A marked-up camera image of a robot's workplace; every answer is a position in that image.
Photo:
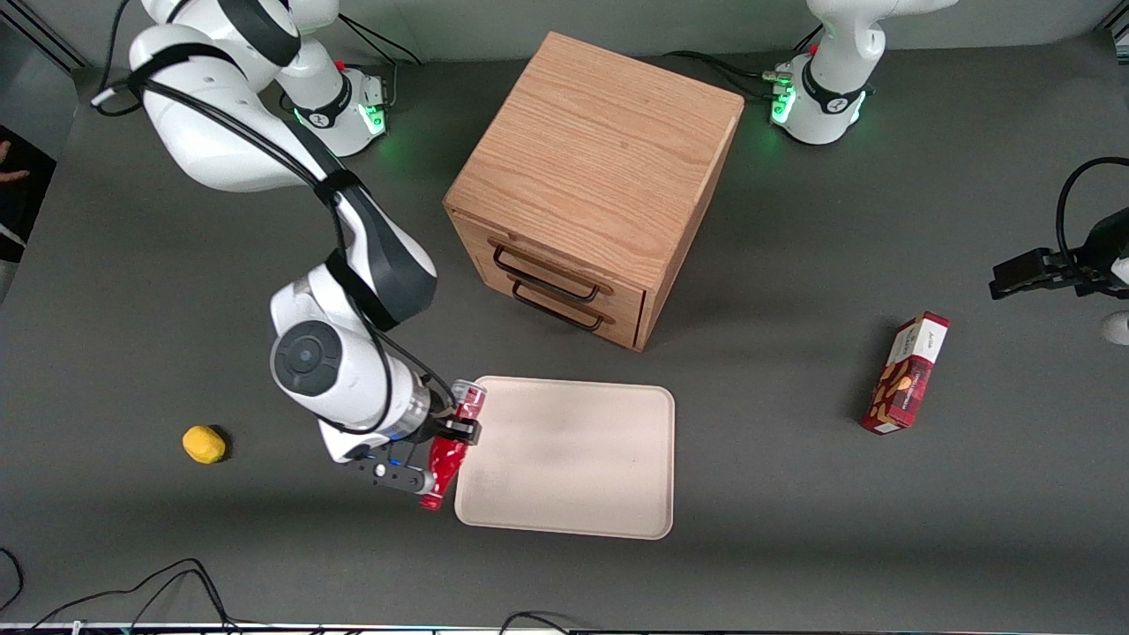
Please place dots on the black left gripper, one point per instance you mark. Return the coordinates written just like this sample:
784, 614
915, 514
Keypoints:
1101, 250

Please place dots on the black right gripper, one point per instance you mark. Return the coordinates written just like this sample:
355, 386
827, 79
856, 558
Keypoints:
444, 427

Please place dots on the red coke bottle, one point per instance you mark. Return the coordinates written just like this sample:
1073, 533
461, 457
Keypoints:
447, 463

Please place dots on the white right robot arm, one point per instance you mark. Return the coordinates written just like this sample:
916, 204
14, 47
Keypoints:
220, 132

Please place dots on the beige plastic tray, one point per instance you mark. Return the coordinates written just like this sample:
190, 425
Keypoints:
573, 459

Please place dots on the red cookie box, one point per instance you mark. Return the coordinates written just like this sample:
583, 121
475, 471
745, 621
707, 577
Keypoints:
907, 375

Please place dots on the yellow lemon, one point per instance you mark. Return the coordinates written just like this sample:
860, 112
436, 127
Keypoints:
204, 444

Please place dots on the wooden drawer cabinet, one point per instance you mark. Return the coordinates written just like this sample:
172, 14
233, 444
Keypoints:
600, 150

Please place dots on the person in dark clothing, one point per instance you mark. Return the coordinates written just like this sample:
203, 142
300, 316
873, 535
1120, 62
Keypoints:
22, 212

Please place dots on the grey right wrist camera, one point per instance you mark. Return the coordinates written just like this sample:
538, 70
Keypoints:
397, 474

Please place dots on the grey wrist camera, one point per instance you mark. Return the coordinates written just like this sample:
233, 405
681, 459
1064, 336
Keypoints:
397, 474
1117, 328

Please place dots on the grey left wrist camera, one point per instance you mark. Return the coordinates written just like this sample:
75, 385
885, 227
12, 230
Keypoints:
1117, 328

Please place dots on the aluminium frame rail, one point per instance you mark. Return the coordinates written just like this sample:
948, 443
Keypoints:
44, 35

